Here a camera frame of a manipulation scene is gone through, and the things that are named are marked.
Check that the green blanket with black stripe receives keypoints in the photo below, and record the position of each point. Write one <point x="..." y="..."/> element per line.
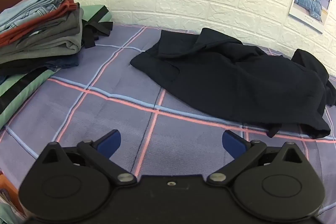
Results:
<point x="18" y="92"/>

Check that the light blue folded jeans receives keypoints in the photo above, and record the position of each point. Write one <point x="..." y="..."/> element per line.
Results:
<point x="34" y="7"/>

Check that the stack of folded clothes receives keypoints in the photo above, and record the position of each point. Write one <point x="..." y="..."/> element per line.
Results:
<point x="52" y="15"/>

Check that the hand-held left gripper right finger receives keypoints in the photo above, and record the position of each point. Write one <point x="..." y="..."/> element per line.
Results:
<point x="232" y="142"/>

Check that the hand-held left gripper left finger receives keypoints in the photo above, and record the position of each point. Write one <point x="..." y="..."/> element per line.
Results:
<point x="110" y="140"/>

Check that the orange object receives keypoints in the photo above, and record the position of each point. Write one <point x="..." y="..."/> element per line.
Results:
<point x="10" y="192"/>

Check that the light grey folded garment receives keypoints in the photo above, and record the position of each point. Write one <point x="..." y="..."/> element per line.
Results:
<point x="52" y="49"/>

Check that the black pants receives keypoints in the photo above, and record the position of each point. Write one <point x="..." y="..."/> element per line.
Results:
<point x="231" y="82"/>

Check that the plaid purple bedsheet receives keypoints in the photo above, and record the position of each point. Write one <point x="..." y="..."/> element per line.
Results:
<point x="110" y="113"/>

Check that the dark grey folded garment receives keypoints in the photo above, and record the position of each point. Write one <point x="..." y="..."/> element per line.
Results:
<point x="55" y="29"/>

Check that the black folded garment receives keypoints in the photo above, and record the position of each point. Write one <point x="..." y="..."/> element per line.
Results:
<point x="29" y="65"/>

